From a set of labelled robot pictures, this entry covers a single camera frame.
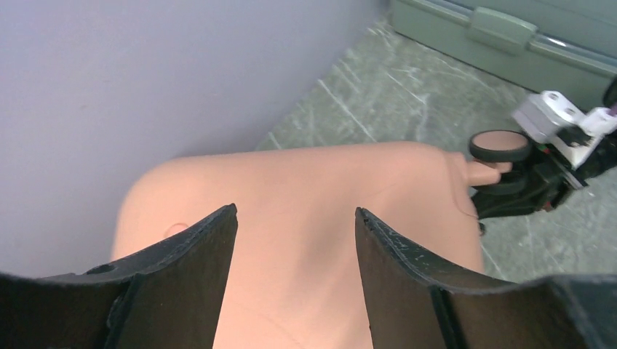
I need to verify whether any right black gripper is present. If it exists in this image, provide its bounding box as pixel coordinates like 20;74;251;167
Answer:
471;140;616;220

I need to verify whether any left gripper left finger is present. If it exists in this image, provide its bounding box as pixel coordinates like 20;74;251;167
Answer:
1;204;238;348

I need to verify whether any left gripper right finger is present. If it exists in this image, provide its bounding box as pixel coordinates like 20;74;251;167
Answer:
355;208;616;348

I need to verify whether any pink hard-shell suitcase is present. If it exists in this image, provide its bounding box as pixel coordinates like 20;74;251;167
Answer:
112;130;531;348

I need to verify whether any clear plastic storage box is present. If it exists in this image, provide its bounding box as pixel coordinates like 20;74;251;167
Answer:
391;1;616;110

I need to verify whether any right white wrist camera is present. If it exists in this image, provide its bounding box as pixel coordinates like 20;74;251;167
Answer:
511;91;616;169

